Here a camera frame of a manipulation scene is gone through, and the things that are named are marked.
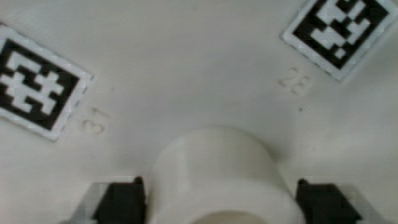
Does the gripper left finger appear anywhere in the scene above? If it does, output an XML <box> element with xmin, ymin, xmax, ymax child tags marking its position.
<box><xmin>76</xmin><ymin>176</ymin><xmax>146</xmax><ymax>224</ymax></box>

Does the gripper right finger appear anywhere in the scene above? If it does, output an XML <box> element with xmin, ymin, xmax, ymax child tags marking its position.
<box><xmin>295</xmin><ymin>179</ymin><xmax>362</xmax><ymax>224</ymax></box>

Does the white round table top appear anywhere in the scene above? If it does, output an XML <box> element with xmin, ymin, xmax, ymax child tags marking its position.
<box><xmin>0</xmin><ymin>0</ymin><xmax>398</xmax><ymax>224</ymax></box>

